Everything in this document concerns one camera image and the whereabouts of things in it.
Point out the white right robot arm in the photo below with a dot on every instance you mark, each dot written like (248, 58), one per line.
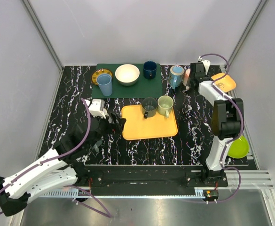
(227, 122)

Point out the dark green placemat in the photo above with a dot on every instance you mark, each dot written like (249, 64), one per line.
(141, 89)

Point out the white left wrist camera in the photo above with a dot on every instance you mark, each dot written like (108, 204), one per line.
(96, 108)

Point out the grey-blue mug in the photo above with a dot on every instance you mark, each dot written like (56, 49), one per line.
(95, 144)

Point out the light blue plastic cup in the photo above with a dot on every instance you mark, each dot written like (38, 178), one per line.
(104, 82)

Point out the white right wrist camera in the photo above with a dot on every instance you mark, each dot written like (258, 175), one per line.
(206, 63)

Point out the blue and beige mug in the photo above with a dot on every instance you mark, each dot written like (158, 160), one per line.
(175, 76)

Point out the cream ceramic bowl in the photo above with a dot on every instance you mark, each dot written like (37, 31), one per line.
(127, 74)

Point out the orange plastic tray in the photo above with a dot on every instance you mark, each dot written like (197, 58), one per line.
(137, 127)

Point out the yellow patterned saucer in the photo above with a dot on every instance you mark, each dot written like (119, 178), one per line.
(98, 72)

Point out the lime green plate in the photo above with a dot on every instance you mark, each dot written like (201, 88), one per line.
(239, 148)

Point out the yellow square dish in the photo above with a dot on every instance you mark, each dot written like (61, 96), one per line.
(226, 84)

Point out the pink mug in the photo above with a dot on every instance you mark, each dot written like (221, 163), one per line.
(186, 79)

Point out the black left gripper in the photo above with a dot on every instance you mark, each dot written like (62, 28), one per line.
(112, 120)

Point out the dark grey mug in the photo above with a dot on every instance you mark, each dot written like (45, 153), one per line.
(149, 107)

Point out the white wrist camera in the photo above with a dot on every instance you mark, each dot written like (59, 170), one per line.
(96, 108)
(206, 63)

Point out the sage green mug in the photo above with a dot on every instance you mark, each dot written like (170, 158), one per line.
(165, 105)

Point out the navy blue mug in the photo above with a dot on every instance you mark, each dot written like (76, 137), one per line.
(149, 70)

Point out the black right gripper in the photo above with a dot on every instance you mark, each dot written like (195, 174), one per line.
(206, 76)

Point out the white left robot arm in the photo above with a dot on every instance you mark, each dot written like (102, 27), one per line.
(58, 167)

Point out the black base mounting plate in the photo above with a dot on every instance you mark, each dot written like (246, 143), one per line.
(142, 180)

